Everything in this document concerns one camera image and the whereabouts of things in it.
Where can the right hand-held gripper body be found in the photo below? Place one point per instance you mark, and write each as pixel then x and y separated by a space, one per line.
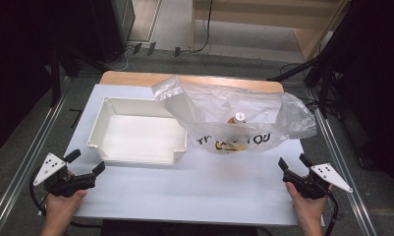
pixel 312 182

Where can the metal floor rail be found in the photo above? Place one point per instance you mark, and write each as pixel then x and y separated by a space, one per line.
pixel 342 164
pixel 24 160

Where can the white plastic bin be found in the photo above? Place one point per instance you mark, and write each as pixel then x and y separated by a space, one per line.
pixel 137 134

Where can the person's right hand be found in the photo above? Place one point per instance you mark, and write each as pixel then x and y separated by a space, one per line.
pixel 307 208

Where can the person's left hand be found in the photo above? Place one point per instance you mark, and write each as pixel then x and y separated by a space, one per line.
pixel 62 206

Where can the black curtain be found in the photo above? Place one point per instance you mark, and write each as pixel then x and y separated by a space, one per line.
pixel 374 82
pixel 17 65

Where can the yellow item in bag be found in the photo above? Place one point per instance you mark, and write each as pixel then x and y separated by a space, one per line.
pixel 231 147

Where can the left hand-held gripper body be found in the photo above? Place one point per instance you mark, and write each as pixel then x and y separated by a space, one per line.
pixel 58 180

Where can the white board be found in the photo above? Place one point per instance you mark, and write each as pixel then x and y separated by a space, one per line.
pixel 184 190

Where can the clear plastic bag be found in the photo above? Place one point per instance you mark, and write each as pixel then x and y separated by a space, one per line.
pixel 217 105

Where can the dark cabinet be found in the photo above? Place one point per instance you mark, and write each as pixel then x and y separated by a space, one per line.
pixel 112 23

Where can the black stand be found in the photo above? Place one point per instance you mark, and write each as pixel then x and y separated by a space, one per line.
pixel 55 78
pixel 324 82

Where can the wooden table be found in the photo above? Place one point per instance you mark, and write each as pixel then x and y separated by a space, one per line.
pixel 132 78

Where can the light wooden furniture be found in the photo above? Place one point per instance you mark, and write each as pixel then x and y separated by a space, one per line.
pixel 250 13

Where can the orange juice bottle white cap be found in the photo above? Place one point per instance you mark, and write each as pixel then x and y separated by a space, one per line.
pixel 237 119

